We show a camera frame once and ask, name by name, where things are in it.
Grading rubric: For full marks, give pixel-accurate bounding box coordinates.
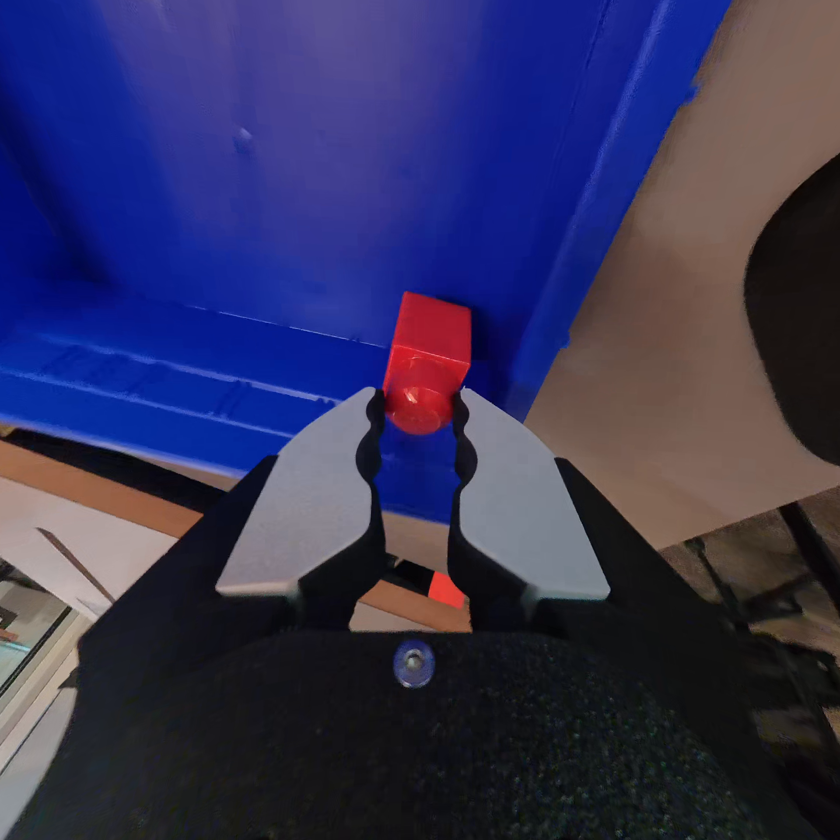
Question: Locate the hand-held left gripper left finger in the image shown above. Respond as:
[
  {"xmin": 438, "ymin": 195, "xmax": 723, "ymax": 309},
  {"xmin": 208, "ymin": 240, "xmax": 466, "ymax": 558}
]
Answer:
[{"xmin": 215, "ymin": 387, "xmax": 387, "ymax": 624}]

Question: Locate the red one-stud block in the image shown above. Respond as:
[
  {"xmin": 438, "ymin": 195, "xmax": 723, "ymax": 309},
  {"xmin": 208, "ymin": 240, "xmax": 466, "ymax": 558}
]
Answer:
[{"xmin": 382, "ymin": 290, "xmax": 473, "ymax": 436}]

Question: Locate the blue plastic bin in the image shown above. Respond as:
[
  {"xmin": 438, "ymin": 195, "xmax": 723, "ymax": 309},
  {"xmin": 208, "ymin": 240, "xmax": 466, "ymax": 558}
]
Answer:
[{"xmin": 0, "ymin": 0, "xmax": 732, "ymax": 526}]

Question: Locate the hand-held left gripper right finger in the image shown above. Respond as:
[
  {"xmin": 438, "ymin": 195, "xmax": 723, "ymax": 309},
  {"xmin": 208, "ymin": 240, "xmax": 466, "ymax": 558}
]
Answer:
[{"xmin": 448, "ymin": 387, "xmax": 611, "ymax": 624}]

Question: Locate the black chair base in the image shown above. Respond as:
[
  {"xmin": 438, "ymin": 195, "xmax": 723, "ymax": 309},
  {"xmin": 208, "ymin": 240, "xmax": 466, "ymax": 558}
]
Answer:
[{"xmin": 682, "ymin": 502, "xmax": 840, "ymax": 664}]

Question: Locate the black chair armrest pad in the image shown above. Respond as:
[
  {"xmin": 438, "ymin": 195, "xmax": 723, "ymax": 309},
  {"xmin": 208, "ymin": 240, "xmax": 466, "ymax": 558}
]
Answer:
[{"xmin": 745, "ymin": 154, "xmax": 840, "ymax": 468}]

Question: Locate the grey-top desk with wooden edge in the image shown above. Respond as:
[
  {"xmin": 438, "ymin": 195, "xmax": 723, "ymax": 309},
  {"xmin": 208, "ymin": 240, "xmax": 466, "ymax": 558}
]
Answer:
[{"xmin": 0, "ymin": 440, "xmax": 472, "ymax": 634}]

